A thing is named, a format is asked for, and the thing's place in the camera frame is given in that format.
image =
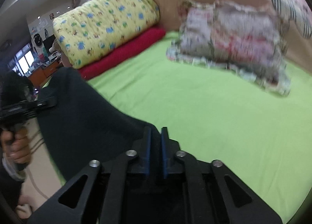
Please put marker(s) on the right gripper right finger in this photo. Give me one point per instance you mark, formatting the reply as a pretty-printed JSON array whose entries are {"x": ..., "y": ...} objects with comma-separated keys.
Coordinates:
[{"x": 168, "y": 154}]

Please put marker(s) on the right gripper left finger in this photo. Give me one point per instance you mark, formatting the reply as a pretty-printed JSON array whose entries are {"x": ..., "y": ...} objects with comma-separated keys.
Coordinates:
[{"x": 141, "y": 162}]

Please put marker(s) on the black pants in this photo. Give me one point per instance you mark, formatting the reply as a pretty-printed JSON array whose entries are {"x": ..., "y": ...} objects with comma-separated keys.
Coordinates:
[{"x": 83, "y": 126}]

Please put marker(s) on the left forearm dark sleeve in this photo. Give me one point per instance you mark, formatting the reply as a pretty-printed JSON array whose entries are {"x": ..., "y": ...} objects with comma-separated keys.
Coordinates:
[{"x": 11, "y": 183}]

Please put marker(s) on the left hand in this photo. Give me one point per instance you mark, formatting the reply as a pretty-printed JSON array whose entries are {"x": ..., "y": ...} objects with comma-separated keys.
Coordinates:
[{"x": 16, "y": 147}]

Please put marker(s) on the green bed sheet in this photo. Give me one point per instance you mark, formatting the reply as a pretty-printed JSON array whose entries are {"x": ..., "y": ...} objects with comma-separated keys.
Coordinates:
[{"x": 264, "y": 137}]

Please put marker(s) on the red folded blanket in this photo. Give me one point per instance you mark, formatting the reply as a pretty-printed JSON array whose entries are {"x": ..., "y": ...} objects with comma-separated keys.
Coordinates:
[{"x": 128, "y": 50}]

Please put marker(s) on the yellow cartoon print quilt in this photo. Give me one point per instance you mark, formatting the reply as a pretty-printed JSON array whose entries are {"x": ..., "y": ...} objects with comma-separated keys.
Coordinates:
[{"x": 88, "y": 32}]

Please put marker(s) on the floral ruffled pillow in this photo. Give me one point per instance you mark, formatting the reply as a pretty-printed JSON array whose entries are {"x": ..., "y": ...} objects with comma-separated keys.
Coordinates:
[{"x": 246, "y": 40}]

